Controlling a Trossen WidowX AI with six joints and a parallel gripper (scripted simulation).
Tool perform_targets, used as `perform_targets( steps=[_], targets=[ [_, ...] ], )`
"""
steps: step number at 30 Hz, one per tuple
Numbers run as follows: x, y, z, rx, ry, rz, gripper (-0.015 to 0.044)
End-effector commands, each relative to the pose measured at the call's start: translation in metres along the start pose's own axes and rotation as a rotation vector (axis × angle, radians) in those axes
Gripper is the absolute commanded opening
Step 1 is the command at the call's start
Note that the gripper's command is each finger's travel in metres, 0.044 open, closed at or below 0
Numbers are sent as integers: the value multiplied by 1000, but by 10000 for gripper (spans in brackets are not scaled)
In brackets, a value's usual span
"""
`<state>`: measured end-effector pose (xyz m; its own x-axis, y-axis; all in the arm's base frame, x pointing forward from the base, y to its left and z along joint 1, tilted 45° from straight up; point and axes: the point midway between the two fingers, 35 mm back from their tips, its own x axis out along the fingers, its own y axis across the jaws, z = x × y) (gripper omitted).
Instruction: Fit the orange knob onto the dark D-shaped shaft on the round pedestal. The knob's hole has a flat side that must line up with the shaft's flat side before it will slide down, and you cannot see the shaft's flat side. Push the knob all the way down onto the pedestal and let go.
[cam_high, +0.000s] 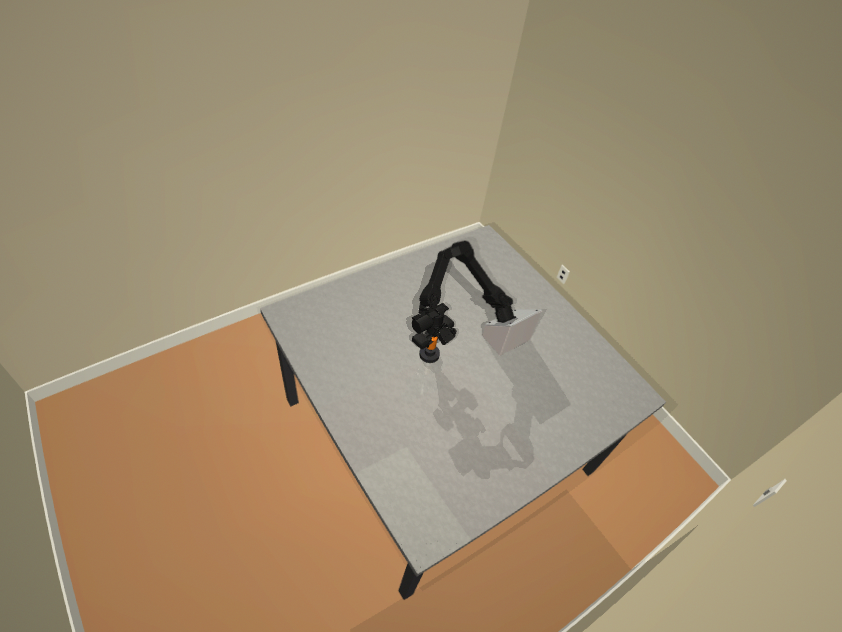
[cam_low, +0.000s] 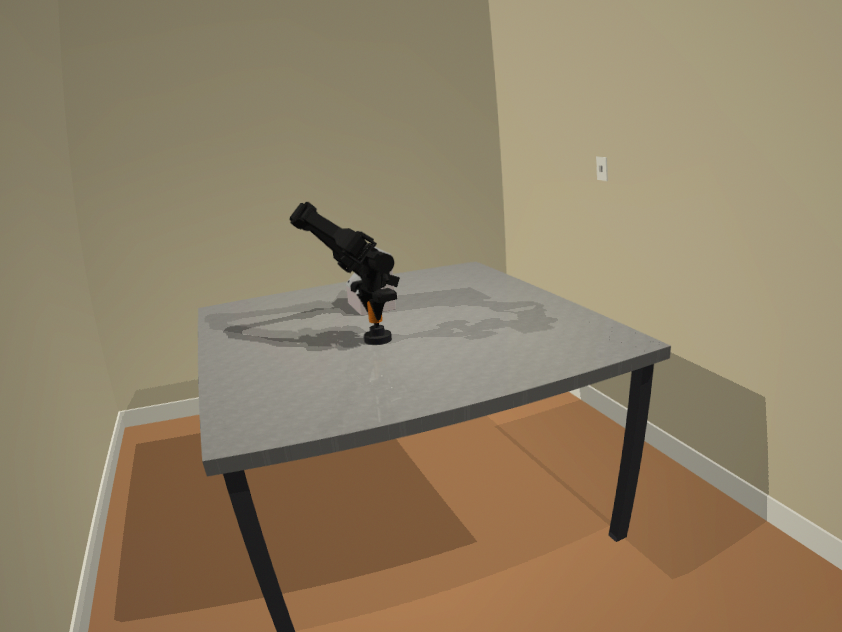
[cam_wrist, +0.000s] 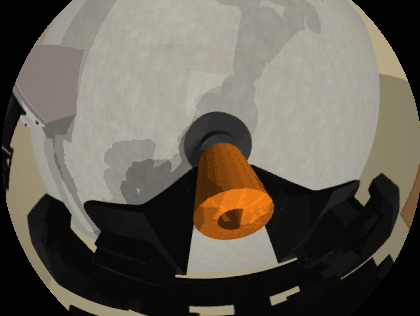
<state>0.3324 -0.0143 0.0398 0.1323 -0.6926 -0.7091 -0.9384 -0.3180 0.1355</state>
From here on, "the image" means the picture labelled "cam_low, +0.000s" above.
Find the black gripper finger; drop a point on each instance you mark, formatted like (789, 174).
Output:
(364, 299)
(377, 308)

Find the orange knob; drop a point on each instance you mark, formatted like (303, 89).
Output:
(371, 316)

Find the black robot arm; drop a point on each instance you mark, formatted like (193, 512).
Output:
(349, 248)

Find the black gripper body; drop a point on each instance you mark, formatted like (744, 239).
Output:
(371, 283)

